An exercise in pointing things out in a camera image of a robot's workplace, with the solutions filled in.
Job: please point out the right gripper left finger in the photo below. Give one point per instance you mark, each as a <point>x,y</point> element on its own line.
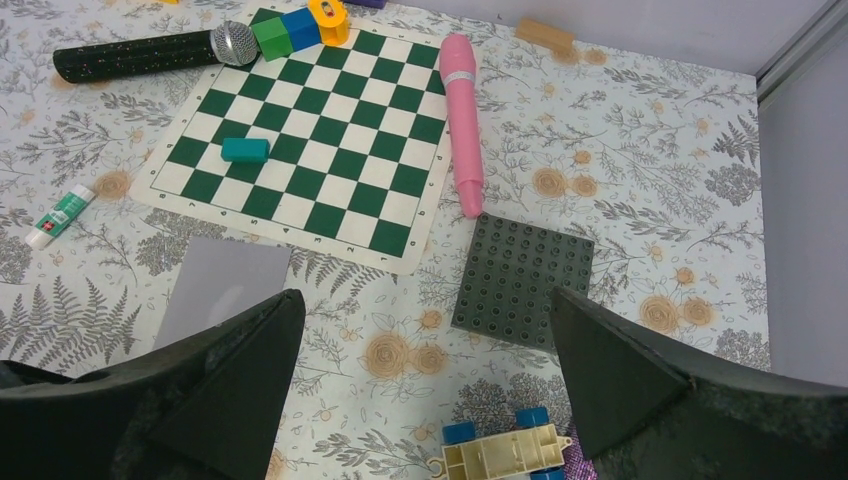
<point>205,407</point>

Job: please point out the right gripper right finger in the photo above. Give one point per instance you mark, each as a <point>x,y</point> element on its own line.
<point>647,406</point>

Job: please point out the small green white bottle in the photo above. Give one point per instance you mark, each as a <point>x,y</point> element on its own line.
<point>59,217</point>

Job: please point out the purple glitter microphone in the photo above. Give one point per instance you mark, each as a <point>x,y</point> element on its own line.
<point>576,466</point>

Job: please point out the beige toy car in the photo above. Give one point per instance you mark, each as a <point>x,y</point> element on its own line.
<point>533,448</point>

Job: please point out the grey lego baseplate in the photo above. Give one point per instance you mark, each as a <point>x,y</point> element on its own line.
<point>510,272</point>

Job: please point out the teal cube block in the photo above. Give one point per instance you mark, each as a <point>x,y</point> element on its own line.
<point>245,150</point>

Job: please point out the green white chessboard mat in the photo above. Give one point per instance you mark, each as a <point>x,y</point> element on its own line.
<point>359,148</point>

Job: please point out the floral table cloth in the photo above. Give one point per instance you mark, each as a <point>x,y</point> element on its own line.
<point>654,160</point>

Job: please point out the black toy microphone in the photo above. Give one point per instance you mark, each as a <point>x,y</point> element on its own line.
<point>231,43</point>

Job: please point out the purple lego brick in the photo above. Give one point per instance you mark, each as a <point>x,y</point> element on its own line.
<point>374,4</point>

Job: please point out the colourful block chain toy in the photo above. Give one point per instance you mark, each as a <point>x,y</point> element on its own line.
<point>321,22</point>

